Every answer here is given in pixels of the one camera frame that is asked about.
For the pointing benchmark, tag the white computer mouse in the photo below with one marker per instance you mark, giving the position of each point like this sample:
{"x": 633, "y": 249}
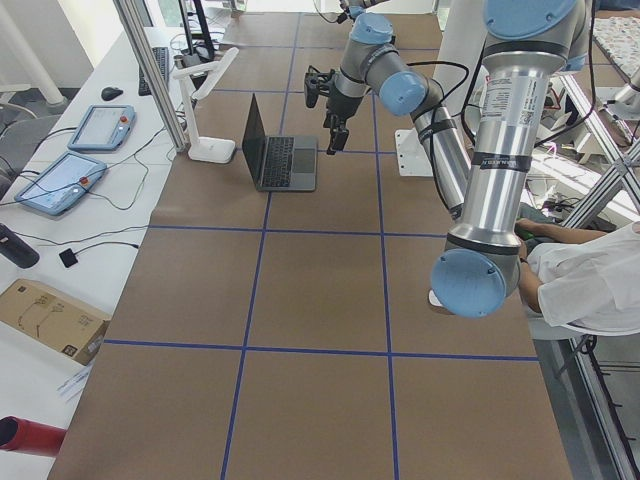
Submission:
{"x": 433, "y": 300}

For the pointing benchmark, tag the near blue teach pendant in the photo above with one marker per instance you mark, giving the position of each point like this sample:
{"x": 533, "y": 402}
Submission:
{"x": 62, "y": 184}

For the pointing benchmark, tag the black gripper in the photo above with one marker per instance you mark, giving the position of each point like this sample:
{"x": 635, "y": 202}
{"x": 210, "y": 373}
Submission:
{"x": 342, "y": 104}

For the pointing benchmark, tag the small black square puck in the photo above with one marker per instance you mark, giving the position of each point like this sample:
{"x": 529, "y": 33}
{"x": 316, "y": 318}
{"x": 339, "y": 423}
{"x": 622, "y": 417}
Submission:
{"x": 68, "y": 257}

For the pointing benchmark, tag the grey laptop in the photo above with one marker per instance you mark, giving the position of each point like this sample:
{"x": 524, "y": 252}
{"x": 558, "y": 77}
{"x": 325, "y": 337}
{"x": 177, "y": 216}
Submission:
{"x": 278, "y": 163}

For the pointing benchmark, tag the far blue teach pendant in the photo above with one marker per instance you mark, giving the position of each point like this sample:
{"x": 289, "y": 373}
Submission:
{"x": 103, "y": 128}

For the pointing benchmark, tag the black computer mouse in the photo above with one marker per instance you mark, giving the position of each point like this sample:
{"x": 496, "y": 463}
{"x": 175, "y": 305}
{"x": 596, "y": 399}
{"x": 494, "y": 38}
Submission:
{"x": 110, "y": 93}

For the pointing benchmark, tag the black cylindrical speaker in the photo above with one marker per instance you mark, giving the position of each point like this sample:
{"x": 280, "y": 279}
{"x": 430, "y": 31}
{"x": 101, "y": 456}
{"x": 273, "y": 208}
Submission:
{"x": 16, "y": 250}

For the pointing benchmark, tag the person in white shirt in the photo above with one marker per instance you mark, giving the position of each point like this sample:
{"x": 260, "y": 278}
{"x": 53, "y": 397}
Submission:
{"x": 580, "y": 281}

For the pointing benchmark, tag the brown cardboard box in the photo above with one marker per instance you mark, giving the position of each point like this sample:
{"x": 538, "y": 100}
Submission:
{"x": 55, "y": 319}

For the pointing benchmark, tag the red cylinder bottle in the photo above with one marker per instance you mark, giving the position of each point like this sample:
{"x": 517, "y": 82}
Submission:
{"x": 30, "y": 437}

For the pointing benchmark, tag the aluminium frame post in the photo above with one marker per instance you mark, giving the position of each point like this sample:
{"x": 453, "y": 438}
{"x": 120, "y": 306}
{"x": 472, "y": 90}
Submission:
{"x": 133, "y": 27}

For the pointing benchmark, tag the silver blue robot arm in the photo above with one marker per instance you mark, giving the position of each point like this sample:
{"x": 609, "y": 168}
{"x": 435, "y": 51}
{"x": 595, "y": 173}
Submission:
{"x": 353, "y": 8}
{"x": 527, "y": 42}

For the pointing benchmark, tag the blue teach pendant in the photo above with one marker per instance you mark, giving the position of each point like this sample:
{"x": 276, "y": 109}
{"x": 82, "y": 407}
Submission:
{"x": 62, "y": 184}
{"x": 103, "y": 128}

